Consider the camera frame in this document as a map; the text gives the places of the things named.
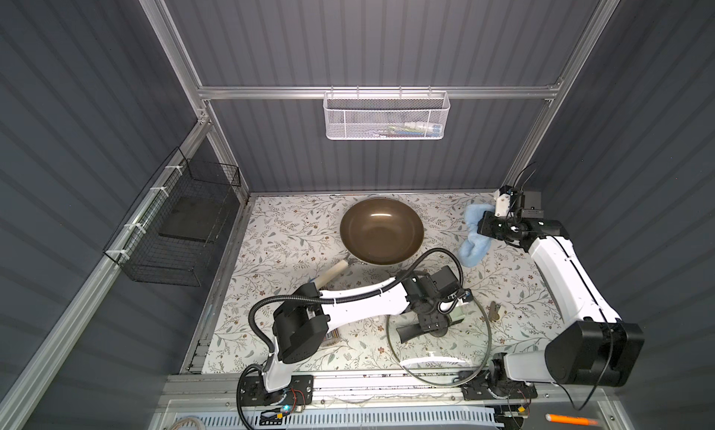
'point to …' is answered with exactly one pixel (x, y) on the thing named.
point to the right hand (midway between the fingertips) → (486, 222)
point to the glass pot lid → (447, 360)
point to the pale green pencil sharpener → (456, 314)
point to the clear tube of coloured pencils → (332, 336)
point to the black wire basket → (163, 237)
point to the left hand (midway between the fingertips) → (440, 314)
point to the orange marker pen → (572, 420)
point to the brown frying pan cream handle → (378, 232)
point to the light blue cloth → (476, 245)
